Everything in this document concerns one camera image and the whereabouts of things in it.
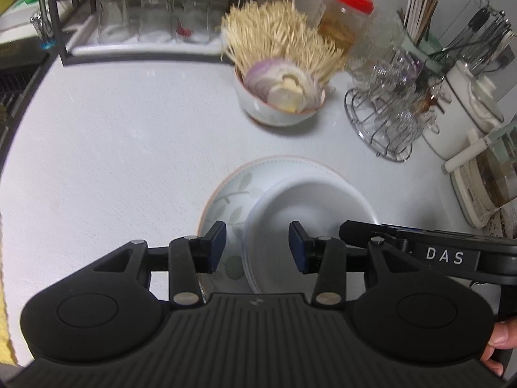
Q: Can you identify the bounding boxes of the person's right hand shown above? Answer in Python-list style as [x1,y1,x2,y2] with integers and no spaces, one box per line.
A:
[480,318,517,375]

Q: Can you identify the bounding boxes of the yellow dish cloth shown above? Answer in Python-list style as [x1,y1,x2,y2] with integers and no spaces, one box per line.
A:
[0,230,17,367]

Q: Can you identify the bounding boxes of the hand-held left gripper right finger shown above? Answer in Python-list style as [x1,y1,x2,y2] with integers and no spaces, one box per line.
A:
[288,221,421,307]

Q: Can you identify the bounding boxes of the red lid plastic jar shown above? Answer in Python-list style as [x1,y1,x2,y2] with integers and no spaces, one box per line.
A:
[317,0,375,53]

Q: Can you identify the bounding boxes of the patterned bowl with grains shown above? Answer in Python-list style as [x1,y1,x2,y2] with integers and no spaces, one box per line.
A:
[486,208,517,239]

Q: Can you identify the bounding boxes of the black kitchen rack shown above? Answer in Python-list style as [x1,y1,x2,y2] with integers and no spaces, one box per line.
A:
[46,0,260,66]

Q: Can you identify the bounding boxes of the pale yellow stick bundle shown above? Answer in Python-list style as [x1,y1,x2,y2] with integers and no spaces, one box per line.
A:
[220,0,348,88]

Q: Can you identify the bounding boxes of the dark wall socket panel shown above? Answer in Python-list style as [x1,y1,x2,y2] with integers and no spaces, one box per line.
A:
[496,44,516,74]

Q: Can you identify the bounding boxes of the clear drinking glass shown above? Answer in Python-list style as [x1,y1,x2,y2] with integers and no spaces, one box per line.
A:
[139,0,175,44]
[96,0,130,45]

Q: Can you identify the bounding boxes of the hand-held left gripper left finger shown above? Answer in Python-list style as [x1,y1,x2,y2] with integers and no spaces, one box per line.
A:
[92,221,227,307]

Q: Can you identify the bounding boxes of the wire cup rack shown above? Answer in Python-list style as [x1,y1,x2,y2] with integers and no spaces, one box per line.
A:
[343,86,413,163]

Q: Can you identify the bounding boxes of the green utensil holder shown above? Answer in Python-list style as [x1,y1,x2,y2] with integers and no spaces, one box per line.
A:
[403,31,445,74]

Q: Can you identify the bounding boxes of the row of hanging utensils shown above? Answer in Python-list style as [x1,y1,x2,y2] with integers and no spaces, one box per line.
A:
[443,0,510,58]

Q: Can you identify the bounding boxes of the clear glass with red print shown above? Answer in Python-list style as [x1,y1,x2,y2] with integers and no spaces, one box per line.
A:
[177,0,215,45]

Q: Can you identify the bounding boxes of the bundle of chopsticks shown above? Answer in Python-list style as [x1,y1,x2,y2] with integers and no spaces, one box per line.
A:
[397,0,439,45]

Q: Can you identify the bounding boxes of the thin chrome tap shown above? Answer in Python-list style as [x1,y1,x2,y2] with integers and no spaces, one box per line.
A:
[30,0,56,50]

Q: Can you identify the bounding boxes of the white leaf print plate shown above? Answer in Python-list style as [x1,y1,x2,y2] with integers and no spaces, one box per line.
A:
[196,154,365,294]

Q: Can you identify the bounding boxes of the set of glass cups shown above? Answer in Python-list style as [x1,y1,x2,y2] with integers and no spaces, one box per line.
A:
[347,11,445,155]

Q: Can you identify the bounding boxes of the white drip tray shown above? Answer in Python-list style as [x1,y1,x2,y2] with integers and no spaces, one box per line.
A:
[70,0,227,56]

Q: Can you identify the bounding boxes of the black sink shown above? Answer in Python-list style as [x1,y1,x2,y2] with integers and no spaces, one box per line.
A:
[0,36,50,170]

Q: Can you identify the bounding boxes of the white bowl with onion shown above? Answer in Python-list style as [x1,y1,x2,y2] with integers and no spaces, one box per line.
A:
[234,66,326,126]

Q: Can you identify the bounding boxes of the black sink drain rack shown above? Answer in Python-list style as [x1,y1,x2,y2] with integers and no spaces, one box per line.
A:
[0,60,42,131]

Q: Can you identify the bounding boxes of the sliced onion and garlic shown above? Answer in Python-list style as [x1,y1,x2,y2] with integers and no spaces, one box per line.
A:
[245,58,322,114]

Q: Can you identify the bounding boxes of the white electric pot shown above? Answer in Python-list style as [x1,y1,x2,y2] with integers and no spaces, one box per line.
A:
[419,60,506,175]

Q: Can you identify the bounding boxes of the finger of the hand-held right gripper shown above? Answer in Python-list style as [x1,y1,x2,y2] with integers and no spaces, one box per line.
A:
[338,220,399,248]

